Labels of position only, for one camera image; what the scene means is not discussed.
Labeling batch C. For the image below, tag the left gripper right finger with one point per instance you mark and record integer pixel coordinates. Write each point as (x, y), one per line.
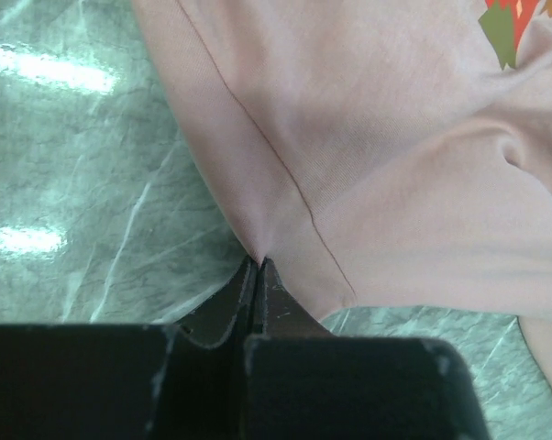
(276, 313)

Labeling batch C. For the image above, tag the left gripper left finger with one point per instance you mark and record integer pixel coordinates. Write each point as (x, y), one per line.
(212, 323)

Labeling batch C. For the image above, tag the dusty pink printed t-shirt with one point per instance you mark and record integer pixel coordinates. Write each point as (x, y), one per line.
(381, 153)

